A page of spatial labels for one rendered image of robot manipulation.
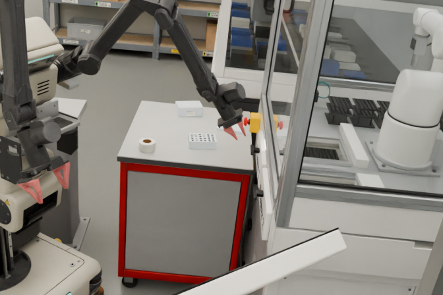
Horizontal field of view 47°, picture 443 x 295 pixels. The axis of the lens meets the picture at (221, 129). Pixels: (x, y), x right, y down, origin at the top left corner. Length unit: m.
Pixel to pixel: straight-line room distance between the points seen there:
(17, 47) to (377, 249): 1.16
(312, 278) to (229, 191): 0.71
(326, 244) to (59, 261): 1.54
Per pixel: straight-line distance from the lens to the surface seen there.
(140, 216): 2.38
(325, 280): 1.71
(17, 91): 1.45
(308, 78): 1.34
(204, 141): 2.29
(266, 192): 1.72
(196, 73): 1.78
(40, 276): 2.36
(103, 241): 2.96
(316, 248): 1.09
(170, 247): 2.46
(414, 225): 1.63
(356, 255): 1.65
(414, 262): 1.71
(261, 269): 1.01
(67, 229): 2.88
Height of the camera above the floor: 1.83
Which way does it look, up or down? 25 degrees down
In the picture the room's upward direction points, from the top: 7 degrees clockwise
